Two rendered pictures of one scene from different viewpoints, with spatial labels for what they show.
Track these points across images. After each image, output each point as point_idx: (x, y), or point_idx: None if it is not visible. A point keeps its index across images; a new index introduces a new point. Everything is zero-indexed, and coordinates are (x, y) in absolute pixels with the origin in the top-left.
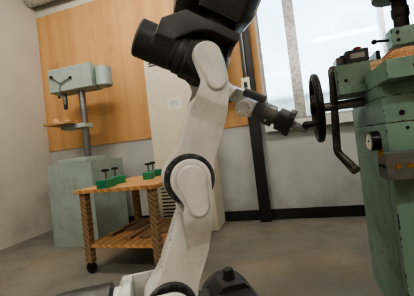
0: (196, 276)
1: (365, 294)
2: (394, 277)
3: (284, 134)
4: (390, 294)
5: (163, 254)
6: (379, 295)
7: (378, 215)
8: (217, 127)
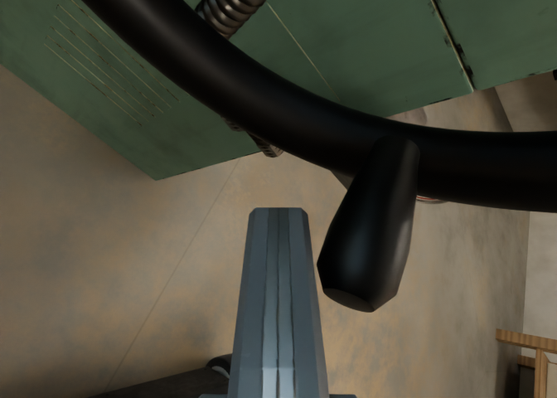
0: None
1: (12, 117)
2: (143, 139)
3: None
4: (86, 118)
5: None
6: (31, 99)
7: (139, 65)
8: None
